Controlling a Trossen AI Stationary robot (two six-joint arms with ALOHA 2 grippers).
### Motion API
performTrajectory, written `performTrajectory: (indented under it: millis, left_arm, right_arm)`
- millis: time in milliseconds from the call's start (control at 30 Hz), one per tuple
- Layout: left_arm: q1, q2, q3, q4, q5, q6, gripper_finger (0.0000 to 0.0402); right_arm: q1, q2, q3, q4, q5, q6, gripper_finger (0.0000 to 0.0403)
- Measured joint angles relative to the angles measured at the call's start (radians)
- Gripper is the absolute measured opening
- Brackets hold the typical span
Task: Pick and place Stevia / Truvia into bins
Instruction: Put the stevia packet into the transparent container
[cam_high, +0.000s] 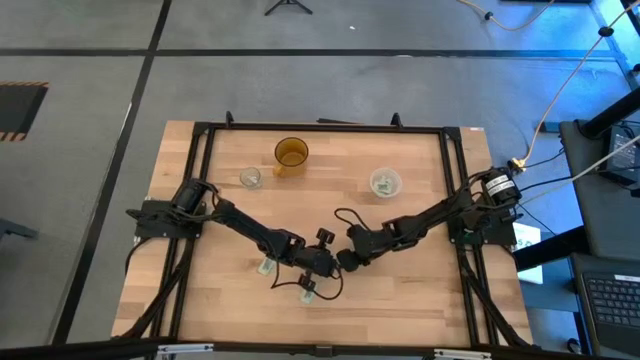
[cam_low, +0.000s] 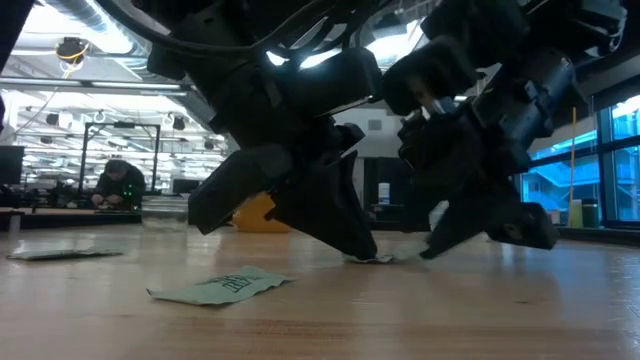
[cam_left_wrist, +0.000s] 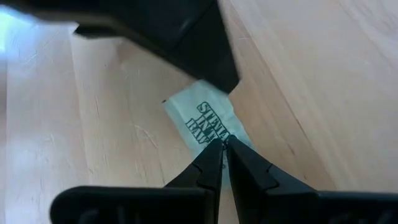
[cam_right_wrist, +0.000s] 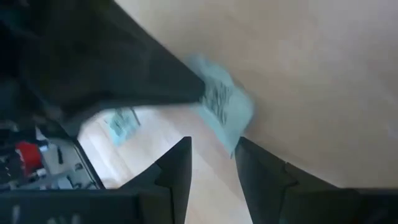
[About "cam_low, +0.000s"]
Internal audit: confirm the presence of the black cabinet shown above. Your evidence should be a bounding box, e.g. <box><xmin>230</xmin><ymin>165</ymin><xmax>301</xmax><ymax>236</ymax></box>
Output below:
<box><xmin>363</xmin><ymin>156</ymin><xmax>407</xmax><ymax>222</ymax></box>

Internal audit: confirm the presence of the green stevia sweetener packet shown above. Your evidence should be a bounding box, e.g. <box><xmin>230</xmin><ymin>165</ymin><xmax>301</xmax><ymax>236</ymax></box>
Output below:
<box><xmin>343</xmin><ymin>241</ymin><xmax>432</xmax><ymax>265</ymax></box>
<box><xmin>146</xmin><ymin>265</ymin><xmax>295</xmax><ymax>307</ymax></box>
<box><xmin>6</xmin><ymin>244</ymin><xmax>125</xmax><ymax>262</ymax></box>

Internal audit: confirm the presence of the pale green cup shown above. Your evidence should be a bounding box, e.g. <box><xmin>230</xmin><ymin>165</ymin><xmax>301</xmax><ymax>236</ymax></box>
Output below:
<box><xmin>567</xmin><ymin>198</ymin><xmax>584</xmax><ymax>229</ymax></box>

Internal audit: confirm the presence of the black background rig frame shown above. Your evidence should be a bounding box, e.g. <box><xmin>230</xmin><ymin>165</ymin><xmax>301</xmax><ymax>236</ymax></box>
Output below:
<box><xmin>78</xmin><ymin>121</ymin><xmax>162</xmax><ymax>195</ymax></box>

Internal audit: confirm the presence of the dark green bottle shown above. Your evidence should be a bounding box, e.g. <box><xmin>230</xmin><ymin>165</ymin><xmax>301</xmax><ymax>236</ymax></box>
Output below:
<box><xmin>581</xmin><ymin>197</ymin><xmax>600</xmax><ymax>229</ymax></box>

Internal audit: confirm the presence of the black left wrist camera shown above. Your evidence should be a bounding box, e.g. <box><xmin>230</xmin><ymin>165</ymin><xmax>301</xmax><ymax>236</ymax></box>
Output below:
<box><xmin>277</xmin><ymin>47</ymin><xmax>385</xmax><ymax>120</ymax></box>

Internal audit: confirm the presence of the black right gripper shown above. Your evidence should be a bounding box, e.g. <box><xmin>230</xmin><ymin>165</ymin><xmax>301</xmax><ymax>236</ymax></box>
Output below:
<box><xmin>398</xmin><ymin>107</ymin><xmax>561</xmax><ymax>260</ymax></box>

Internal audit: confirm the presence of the bending person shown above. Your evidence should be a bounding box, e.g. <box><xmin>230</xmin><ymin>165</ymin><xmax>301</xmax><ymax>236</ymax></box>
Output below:
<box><xmin>91</xmin><ymin>158</ymin><xmax>148</xmax><ymax>210</ymax></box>

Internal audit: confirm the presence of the yellow mug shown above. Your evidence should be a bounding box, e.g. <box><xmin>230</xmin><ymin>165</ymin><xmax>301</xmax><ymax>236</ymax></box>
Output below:
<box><xmin>230</xmin><ymin>191</ymin><xmax>292</xmax><ymax>234</ymax></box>

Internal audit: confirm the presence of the blue glass window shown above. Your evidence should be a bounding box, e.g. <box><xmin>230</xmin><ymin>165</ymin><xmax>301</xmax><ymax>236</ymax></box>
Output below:
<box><xmin>519</xmin><ymin>94</ymin><xmax>640</xmax><ymax>229</ymax></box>

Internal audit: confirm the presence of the round black ceiling sensor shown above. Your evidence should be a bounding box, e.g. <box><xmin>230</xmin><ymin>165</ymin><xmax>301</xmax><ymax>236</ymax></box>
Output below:
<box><xmin>54</xmin><ymin>36</ymin><xmax>91</xmax><ymax>64</ymax></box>

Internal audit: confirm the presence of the black aluminium table frame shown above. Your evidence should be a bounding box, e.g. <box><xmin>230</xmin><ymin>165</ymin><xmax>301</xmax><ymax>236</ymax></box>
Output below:
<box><xmin>0</xmin><ymin>213</ymin><xmax>640</xmax><ymax>247</ymax></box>

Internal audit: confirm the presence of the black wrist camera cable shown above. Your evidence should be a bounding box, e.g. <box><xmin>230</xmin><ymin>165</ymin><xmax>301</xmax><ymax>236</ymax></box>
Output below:
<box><xmin>94</xmin><ymin>0</ymin><xmax>381</xmax><ymax>57</ymax></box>

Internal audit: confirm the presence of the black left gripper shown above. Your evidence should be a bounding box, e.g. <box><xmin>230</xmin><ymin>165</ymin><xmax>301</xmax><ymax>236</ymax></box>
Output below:
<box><xmin>187</xmin><ymin>122</ymin><xmax>379</xmax><ymax>262</ymax></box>

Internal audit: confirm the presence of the small black monitor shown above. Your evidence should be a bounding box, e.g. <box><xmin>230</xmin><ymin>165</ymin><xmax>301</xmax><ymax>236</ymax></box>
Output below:
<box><xmin>171</xmin><ymin>177</ymin><xmax>202</xmax><ymax>195</ymax></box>

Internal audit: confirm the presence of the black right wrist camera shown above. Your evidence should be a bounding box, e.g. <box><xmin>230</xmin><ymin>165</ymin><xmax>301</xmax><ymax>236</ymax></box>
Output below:
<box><xmin>381</xmin><ymin>35</ymin><xmax>479</xmax><ymax>117</ymax></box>

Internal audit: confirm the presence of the wooden background table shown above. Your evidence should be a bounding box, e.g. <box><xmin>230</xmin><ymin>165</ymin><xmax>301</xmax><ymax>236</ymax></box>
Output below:
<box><xmin>0</xmin><ymin>206</ymin><xmax>144</xmax><ymax>216</ymax></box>

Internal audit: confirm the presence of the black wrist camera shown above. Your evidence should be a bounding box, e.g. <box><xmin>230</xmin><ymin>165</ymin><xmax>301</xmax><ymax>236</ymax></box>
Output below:
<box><xmin>277</xmin><ymin>47</ymin><xmax>385</xmax><ymax>120</ymax></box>
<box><xmin>381</xmin><ymin>35</ymin><xmax>479</xmax><ymax>117</ymax></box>

